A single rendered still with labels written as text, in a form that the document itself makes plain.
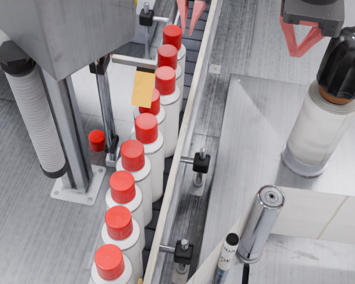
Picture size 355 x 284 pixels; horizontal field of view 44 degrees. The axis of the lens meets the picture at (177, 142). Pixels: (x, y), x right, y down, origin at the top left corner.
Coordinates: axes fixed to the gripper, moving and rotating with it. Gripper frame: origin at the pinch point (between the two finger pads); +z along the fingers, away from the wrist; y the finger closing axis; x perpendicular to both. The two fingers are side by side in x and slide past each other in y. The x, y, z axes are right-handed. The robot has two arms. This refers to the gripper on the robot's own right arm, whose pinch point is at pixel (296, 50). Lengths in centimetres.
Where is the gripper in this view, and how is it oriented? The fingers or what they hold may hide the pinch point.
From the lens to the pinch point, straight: 60.7
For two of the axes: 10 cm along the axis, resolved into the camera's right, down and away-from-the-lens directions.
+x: -9.8, -1.7, 1.1
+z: -0.2, 6.0, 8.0
